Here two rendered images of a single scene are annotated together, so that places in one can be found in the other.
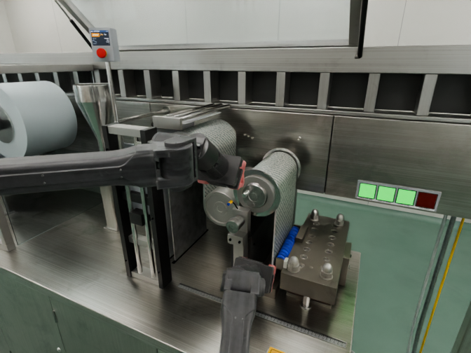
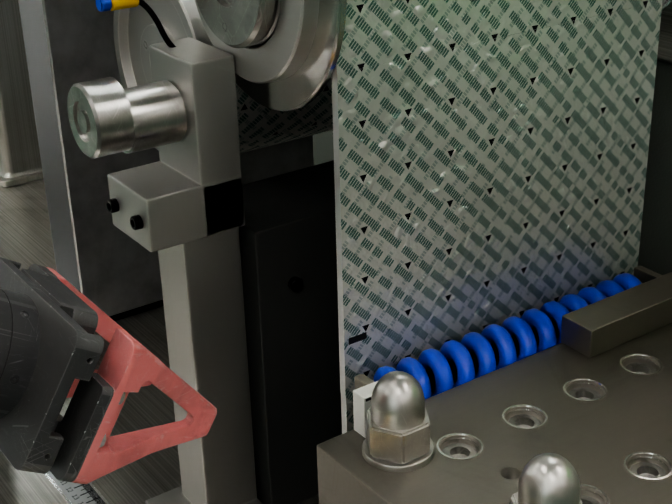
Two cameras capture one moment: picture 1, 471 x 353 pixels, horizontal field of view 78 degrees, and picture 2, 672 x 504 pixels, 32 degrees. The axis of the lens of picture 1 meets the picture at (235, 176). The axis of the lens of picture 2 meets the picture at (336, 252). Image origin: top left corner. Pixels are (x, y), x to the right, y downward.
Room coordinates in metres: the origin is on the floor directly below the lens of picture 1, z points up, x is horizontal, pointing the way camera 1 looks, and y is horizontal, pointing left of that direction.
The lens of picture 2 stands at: (0.28, -0.40, 1.37)
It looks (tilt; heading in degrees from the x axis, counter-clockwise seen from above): 25 degrees down; 31
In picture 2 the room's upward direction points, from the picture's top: 2 degrees counter-clockwise
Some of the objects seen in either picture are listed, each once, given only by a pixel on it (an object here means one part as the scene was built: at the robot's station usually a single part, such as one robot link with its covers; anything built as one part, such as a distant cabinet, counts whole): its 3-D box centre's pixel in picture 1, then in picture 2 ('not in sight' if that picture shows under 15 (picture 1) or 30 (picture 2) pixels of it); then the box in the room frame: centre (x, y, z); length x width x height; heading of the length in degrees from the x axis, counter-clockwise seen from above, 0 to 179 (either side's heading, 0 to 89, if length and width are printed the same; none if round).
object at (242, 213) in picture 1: (238, 254); (183, 309); (0.75, -0.01, 1.05); 0.06 x 0.05 x 0.31; 155
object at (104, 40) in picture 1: (104, 45); not in sight; (1.03, 0.42, 1.66); 0.07 x 0.07 x 0.10; 88
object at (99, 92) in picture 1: (94, 92); not in sight; (1.17, 0.55, 1.50); 0.14 x 0.14 x 0.06
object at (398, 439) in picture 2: (294, 262); (398, 412); (0.71, -0.17, 1.05); 0.04 x 0.04 x 0.04
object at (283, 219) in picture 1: (284, 219); (505, 191); (0.86, -0.17, 1.12); 0.23 x 0.01 x 0.18; 155
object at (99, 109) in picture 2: (233, 225); (99, 117); (0.71, 0.01, 1.18); 0.04 x 0.02 x 0.04; 65
